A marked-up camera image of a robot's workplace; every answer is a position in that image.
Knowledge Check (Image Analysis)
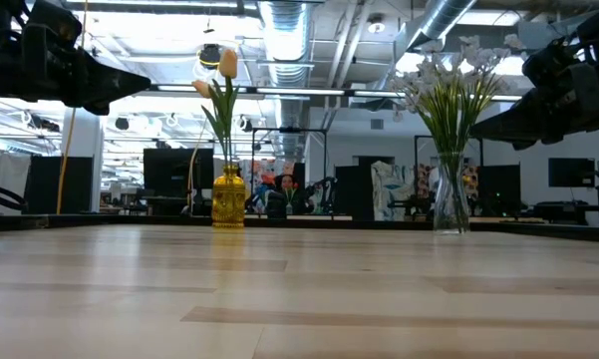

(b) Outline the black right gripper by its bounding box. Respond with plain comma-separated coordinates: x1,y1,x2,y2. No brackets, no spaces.
470,34,599,152

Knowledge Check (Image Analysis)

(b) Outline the white artificial flower bunch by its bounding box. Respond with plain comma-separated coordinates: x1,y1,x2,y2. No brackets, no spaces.
423,33,494,161
391,47,454,161
467,33,535,161

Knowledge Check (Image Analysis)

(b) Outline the black monitor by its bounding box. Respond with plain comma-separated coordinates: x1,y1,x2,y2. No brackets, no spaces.
548,158,596,188
143,148,214,210
22,156,94,215

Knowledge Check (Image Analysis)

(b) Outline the ribbed silver ceiling duct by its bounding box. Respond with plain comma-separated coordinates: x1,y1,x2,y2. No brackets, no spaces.
256,0,313,166

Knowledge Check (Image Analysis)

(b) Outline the peach artificial tulip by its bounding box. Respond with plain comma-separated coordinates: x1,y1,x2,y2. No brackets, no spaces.
217,48,240,169
192,79,230,169

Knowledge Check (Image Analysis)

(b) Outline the black aluminium table frame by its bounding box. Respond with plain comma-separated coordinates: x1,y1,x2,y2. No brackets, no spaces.
0,212,599,244

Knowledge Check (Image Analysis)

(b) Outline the black cabinet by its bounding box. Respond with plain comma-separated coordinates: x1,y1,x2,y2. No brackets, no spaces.
334,165,375,220

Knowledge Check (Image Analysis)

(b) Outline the colourful patterned cloth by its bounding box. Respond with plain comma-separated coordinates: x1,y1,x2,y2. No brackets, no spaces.
238,159,300,200

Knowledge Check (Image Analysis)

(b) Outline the smooth silver ceiling duct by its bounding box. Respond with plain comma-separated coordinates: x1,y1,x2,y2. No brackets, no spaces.
378,0,479,94

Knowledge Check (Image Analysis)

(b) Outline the white and teal cloth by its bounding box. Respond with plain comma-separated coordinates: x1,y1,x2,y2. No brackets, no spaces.
371,160,415,220

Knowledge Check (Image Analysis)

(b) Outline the black metal frame stand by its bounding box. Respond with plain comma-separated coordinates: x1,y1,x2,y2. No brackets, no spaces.
414,134,484,200
250,127,329,215

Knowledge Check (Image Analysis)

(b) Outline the long ceiling light bar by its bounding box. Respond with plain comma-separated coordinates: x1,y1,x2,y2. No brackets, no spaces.
134,82,524,104

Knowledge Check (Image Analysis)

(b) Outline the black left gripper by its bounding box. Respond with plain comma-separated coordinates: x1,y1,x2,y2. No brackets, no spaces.
22,0,151,117

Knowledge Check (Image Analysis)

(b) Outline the clear glass vase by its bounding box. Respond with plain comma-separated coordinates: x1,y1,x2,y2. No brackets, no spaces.
432,149,472,234

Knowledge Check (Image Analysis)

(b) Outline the black ceiling dome camera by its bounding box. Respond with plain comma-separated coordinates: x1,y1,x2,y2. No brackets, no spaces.
198,43,224,71

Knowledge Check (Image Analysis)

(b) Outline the amber glass bottle vase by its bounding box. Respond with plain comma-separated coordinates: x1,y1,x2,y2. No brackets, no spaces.
211,164,247,229

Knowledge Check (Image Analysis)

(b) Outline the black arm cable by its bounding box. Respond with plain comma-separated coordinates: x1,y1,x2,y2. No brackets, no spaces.
0,180,29,211

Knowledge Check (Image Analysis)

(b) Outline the person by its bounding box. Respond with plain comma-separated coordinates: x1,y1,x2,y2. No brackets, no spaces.
273,174,305,218

